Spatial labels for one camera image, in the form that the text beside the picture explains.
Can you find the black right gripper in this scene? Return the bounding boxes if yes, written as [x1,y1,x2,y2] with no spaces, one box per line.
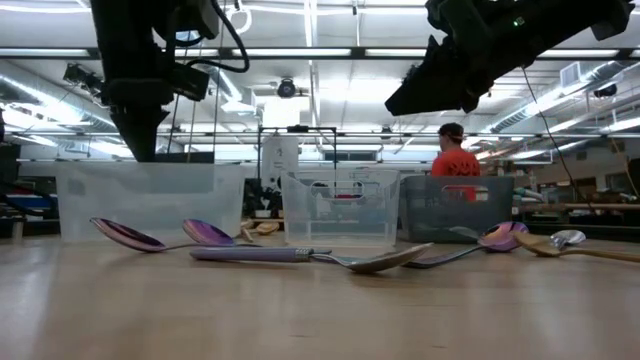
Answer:
[384,0,556,117]

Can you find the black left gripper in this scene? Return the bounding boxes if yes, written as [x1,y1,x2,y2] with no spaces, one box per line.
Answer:
[102,62,211,164]

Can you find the iridescent purple teal spoon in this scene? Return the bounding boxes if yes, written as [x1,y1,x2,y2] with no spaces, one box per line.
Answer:
[181,218,264,249]
[89,216,204,254]
[402,220,530,270]

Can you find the silver spoon lavender handle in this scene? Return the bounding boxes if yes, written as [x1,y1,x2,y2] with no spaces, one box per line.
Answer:
[548,229,588,250]
[188,241,434,275]

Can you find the person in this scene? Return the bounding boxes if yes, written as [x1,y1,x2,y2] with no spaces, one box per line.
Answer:
[430,122,482,202]

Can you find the clear plastic bin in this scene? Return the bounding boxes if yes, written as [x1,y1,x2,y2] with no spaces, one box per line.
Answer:
[279,168,402,250]
[54,162,247,245]

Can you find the grey plastic bin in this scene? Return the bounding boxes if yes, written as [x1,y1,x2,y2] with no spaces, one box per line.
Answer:
[398,174,516,245]

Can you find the white box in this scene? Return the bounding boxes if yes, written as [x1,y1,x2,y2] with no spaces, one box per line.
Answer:
[260,135,300,190]

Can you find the black round ceiling fixture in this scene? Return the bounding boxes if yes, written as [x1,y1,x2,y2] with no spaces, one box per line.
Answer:
[276,78,298,99]

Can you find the wooden workbench grey legs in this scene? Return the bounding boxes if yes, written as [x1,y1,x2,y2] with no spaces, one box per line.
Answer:
[519,201,640,212]

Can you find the silver ventilation duct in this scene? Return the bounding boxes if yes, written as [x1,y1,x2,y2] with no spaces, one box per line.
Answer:
[487,59,640,134]

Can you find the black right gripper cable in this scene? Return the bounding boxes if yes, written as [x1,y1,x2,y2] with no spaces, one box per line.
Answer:
[521,65,594,206]

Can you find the long ceiling light rail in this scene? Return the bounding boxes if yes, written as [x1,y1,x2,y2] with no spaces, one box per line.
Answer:
[0,45,640,61]

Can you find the black background rig frame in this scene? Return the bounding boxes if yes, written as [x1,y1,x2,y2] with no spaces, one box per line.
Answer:
[256,124,340,201]

